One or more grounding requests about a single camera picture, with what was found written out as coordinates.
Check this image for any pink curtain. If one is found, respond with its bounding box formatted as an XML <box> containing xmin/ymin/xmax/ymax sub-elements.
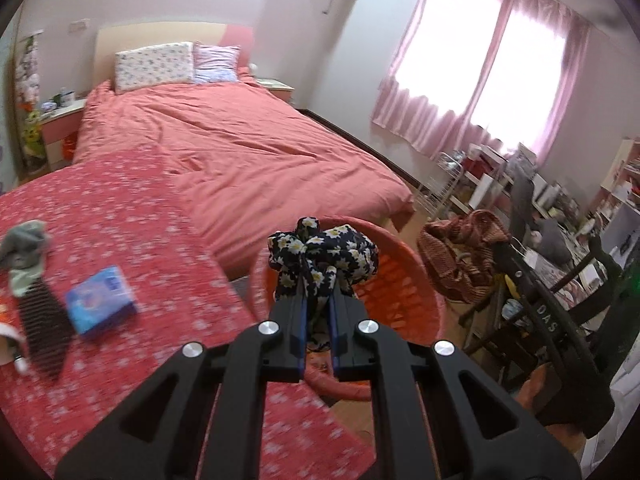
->
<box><xmin>470</xmin><ymin>5</ymin><xmax>593</xmax><ymax>161</ymax></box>
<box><xmin>370</xmin><ymin>0</ymin><xmax>516</xmax><ymax>153</ymax></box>

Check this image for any pink bed duvet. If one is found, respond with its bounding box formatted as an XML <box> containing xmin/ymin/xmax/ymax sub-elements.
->
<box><xmin>72</xmin><ymin>79</ymin><xmax>416</xmax><ymax>281</ymax></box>

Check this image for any pink and white nightstand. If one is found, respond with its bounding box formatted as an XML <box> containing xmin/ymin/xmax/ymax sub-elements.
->
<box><xmin>39</xmin><ymin>99</ymin><xmax>88</xmax><ymax>171</ymax></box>
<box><xmin>255</xmin><ymin>77</ymin><xmax>296</xmax><ymax>107</ymax></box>

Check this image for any clear tube of plush toys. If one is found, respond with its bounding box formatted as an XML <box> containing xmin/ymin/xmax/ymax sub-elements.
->
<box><xmin>14</xmin><ymin>30</ymin><xmax>45</xmax><ymax>171</ymax></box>

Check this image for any dark daisy print cloth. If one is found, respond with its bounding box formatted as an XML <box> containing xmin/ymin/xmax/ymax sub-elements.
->
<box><xmin>266</xmin><ymin>216</ymin><xmax>379</xmax><ymax>356</ymax></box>

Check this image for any orange laundry basket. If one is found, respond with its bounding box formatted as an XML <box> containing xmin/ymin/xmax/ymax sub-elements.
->
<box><xmin>248</xmin><ymin>216</ymin><xmax>447</xmax><ymax>403</ymax></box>

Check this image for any cluttered white desk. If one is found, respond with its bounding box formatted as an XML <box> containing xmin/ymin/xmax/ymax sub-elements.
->
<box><xmin>447</xmin><ymin>142</ymin><xmax>601</xmax><ymax>281</ymax></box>

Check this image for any striped lilac pillow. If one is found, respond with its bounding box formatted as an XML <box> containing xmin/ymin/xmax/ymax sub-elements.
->
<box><xmin>192</xmin><ymin>43</ymin><xmax>242</xmax><ymax>85</ymax></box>

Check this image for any white floral pillow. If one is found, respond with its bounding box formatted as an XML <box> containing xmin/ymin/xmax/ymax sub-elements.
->
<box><xmin>114</xmin><ymin>41</ymin><xmax>196</xmax><ymax>93</ymax></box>

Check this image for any black wooden chair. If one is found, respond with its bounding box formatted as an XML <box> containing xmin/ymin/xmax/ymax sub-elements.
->
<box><xmin>462</xmin><ymin>237</ymin><xmax>623</xmax><ymax>391</ymax></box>

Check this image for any blue tissue packet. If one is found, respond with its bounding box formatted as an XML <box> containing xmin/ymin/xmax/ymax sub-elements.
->
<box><xmin>65</xmin><ymin>266</ymin><xmax>139</xmax><ymax>338</ymax></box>

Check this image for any grey green sock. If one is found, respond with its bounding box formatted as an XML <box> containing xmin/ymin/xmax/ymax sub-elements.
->
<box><xmin>0</xmin><ymin>220</ymin><xmax>52</xmax><ymax>297</ymax></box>

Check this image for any white wire rack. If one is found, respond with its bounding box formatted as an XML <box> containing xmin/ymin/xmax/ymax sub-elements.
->
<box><xmin>415</xmin><ymin>149</ymin><xmax>481</xmax><ymax>221</ymax></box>

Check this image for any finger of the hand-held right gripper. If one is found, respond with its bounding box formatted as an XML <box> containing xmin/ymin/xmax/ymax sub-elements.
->
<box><xmin>492</xmin><ymin>245</ymin><xmax>538</xmax><ymax>306</ymax></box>

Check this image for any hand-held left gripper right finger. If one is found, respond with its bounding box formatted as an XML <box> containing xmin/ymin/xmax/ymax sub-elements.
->
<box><xmin>327</xmin><ymin>290</ymin><xmax>583</xmax><ymax>480</ymax></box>

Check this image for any pink and white bookshelf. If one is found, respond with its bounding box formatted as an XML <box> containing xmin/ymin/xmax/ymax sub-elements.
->
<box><xmin>590</xmin><ymin>137</ymin><xmax>640</xmax><ymax>221</ymax></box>

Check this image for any cream and pink headboard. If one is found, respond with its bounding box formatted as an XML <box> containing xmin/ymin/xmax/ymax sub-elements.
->
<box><xmin>94</xmin><ymin>22</ymin><xmax>256</xmax><ymax>93</ymax></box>

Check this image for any brown plaid cloth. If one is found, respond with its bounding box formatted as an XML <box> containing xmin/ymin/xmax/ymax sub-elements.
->
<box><xmin>417</xmin><ymin>209</ymin><xmax>513</xmax><ymax>306</ymax></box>

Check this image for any dark striped sock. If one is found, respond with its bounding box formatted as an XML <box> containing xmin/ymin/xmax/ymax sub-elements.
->
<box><xmin>17</xmin><ymin>280</ymin><xmax>76</xmax><ymax>381</ymax></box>

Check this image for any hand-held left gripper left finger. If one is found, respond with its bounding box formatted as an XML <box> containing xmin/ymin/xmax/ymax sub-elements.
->
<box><xmin>54</xmin><ymin>285</ymin><xmax>307</xmax><ymax>480</ymax></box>

